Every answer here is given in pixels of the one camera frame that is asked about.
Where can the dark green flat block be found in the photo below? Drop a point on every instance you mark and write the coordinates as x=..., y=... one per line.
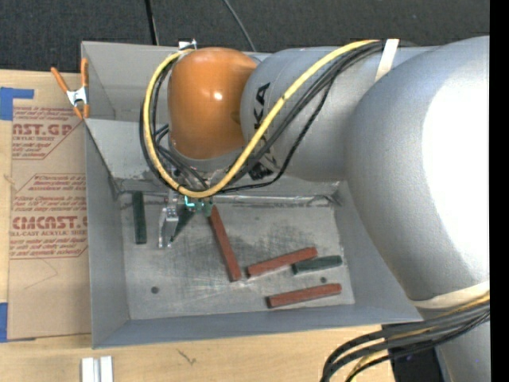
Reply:
x=317, y=264
x=139, y=219

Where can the brown cardboard board red print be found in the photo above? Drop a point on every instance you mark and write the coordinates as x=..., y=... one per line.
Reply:
x=47, y=277

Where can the grey metal bin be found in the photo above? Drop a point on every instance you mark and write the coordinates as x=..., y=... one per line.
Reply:
x=191, y=261

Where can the red-brown flat block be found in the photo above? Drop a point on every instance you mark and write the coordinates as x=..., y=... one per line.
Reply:
x=304, y=295
x=225, y=245
x=282, y=262

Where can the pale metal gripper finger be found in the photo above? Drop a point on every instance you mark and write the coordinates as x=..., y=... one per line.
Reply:
x=168, y=229
x=182, y=223

